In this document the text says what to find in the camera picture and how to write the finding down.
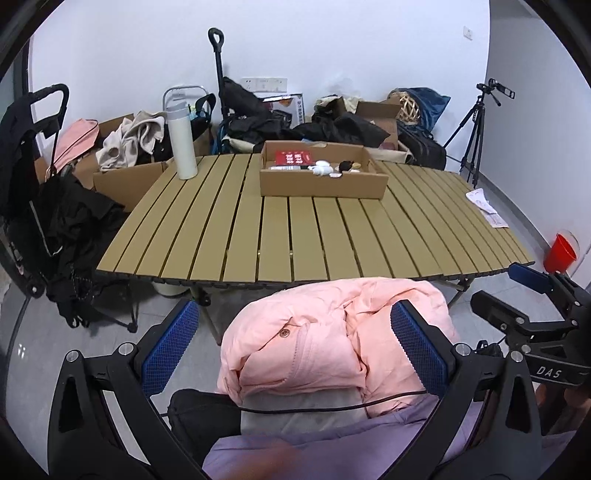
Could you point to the black pouch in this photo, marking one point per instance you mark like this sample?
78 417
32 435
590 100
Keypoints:
203 420

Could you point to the person's right hand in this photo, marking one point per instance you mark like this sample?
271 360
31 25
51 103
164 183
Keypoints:
570 408

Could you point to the cardboard box with flaps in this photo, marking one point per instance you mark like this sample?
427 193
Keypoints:
378 115

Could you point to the white flat packet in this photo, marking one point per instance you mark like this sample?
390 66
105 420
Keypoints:
285 168

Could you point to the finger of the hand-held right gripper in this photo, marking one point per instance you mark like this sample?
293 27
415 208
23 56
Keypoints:
498 310
531 279

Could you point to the black jacket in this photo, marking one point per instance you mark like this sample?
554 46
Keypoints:
69 226

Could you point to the lavender jacket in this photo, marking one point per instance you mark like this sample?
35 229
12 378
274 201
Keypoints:
323 447

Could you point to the printed paper sheet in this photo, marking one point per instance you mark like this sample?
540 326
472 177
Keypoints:
485 207

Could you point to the white wall switch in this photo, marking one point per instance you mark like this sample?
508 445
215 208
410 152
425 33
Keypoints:
468 32

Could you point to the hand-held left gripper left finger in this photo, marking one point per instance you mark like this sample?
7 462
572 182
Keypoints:
171 346

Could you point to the white wall outlet strip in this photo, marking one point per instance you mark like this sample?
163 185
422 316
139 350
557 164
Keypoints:
263 84

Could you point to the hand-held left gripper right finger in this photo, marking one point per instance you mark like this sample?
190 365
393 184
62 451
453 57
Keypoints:
420 350

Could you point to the grey cloth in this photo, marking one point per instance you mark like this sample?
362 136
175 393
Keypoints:
300 420

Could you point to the large cardboard box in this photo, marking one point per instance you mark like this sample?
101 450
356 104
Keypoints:
120 182

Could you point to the blue bag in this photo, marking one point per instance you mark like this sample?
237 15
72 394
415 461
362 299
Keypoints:
431 106

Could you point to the black small object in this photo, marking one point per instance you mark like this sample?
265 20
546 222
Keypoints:
345 165

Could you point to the pink jacket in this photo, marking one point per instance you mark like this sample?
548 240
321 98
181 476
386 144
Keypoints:
323 332

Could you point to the pink bag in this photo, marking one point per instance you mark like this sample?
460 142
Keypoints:
76 138

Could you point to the wicker basket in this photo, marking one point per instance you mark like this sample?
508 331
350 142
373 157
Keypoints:
408 108

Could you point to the white bucket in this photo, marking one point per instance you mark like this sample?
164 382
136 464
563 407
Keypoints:
168 288

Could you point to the beige cloth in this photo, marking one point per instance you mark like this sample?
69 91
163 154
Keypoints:
129 138

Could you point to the black tripod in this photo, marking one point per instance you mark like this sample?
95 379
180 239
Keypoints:
475 134

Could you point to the printed white box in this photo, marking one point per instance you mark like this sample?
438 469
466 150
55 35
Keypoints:
281 104

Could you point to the black bag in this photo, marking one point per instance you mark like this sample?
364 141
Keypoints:
422 147

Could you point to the black garment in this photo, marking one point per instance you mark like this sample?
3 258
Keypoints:
351 127

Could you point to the white water bottle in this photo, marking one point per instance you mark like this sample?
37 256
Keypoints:
181 138

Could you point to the black clothes pile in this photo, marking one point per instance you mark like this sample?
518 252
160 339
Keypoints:
258 115

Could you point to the red cup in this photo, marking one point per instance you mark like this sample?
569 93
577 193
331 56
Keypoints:
559 254

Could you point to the red flat box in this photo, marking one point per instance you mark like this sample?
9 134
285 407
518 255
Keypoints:
290 158

